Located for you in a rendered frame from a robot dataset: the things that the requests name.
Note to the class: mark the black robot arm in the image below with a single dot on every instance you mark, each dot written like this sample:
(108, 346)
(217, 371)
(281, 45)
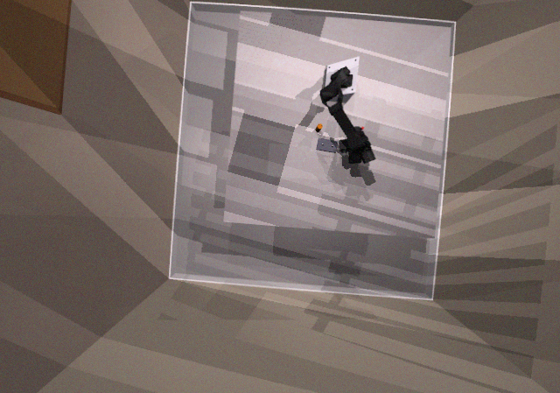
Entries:
(356, 140)

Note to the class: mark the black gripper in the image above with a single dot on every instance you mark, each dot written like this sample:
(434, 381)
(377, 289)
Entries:
(354, 159)

